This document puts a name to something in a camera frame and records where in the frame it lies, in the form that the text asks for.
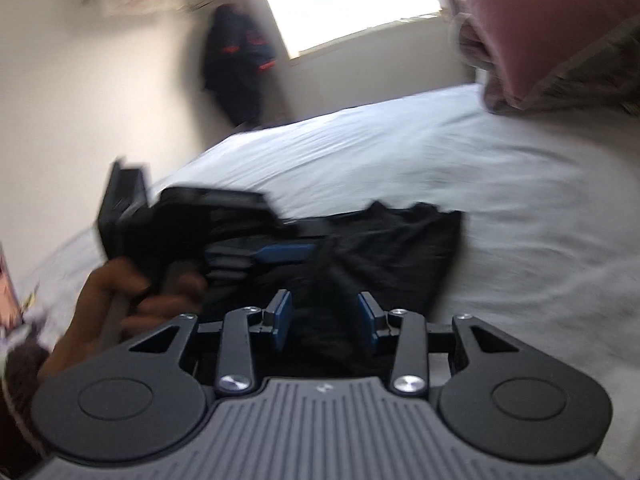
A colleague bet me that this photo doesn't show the pink velvet pillow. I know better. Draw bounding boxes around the pink velvet pillow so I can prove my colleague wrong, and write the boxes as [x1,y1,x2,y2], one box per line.
[460,0,639,110]

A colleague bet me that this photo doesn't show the black garment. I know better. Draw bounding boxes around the black garment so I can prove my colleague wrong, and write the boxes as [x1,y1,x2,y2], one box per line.
[276,202,464,379]

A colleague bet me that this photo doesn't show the dark hanging jacket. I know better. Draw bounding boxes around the dark hanging jacket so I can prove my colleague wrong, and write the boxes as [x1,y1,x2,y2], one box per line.
[200,3,277,128]

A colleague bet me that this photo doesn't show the grey bed sheet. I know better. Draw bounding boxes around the grey bed sheet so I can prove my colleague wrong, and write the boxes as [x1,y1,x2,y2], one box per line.
[14,81,640,461]

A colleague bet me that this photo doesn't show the person left hand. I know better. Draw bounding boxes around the person left hand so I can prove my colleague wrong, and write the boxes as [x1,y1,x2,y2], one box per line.
[38,258,206,382]

